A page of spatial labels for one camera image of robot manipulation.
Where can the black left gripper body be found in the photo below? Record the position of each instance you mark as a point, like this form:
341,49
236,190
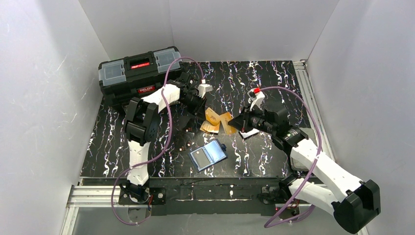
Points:
197,104

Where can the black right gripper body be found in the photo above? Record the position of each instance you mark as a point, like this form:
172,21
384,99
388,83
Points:
246,118

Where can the single orange credit card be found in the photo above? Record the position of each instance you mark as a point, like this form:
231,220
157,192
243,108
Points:
225,118

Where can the orange credit card stack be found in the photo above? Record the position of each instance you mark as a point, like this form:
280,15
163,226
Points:
212,122

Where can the navy blue card holder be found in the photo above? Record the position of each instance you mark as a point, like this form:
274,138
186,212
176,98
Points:
208,155

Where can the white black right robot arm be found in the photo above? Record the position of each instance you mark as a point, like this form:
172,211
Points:
352,202

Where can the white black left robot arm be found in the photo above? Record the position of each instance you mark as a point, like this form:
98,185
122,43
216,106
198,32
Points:
142,119

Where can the white card stack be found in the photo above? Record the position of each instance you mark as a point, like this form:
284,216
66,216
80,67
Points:
249,133

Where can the black red toolbox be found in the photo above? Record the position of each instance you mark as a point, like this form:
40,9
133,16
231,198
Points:
134,76

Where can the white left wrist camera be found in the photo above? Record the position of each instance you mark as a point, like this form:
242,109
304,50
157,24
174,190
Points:
203,89

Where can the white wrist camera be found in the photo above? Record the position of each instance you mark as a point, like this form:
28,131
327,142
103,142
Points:
256,97
203,89

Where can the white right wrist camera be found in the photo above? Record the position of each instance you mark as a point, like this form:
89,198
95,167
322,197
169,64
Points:
256,97

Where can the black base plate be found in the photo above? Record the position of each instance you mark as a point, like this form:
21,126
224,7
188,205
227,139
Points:
171,196

